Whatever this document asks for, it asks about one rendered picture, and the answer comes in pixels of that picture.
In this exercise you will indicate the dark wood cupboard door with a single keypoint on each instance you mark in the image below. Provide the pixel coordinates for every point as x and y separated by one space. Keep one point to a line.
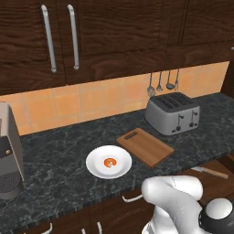
21 45
122 33
210 21

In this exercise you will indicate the hanging metal slotted spoon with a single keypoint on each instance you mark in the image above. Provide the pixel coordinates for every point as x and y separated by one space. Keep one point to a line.
151 90

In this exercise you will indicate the open dark wood drawer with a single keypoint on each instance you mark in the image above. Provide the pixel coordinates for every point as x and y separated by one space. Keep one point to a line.
218 187

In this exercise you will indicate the hanging metal ladle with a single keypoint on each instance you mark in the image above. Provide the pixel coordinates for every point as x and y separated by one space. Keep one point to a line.
169 86

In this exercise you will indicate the wooden cutting board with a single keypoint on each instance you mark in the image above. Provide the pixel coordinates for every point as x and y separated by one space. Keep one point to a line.
146 146

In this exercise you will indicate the dark wood drawer front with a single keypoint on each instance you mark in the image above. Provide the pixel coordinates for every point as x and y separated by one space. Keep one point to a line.
122 213

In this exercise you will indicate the white round plate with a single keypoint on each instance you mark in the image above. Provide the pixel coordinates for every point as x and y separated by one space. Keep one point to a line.
100 166

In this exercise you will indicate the orange piece of meat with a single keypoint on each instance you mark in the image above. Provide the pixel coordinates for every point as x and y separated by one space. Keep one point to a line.
109 163

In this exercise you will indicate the dark wood tall cupboard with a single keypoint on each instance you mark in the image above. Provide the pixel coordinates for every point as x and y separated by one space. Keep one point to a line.
228 79

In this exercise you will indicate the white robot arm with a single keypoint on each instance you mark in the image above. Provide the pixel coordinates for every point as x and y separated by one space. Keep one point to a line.
170 201

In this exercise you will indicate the grey coffee machine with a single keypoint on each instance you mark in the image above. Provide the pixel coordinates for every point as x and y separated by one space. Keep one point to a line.
9 158

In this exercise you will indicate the silver four-slot toaster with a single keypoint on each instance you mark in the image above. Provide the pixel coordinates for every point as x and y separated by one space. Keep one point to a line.
170 117

